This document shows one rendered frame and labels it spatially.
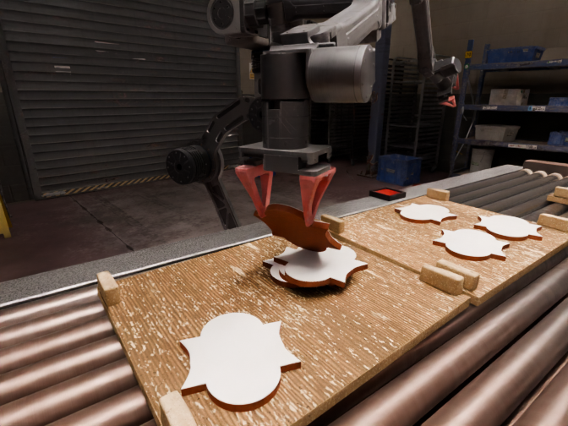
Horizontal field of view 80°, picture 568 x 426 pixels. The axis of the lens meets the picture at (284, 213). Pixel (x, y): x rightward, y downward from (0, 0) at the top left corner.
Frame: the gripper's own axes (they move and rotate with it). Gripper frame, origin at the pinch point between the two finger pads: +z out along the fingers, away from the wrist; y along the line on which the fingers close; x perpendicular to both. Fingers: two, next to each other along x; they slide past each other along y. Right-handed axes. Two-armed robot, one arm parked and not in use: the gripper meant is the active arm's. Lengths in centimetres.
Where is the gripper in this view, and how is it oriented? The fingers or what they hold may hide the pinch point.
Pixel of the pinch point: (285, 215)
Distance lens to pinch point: 45.6
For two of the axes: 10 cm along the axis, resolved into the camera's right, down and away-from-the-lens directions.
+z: 0.1, 9.4, 3.3
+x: -4.9, 2.9, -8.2
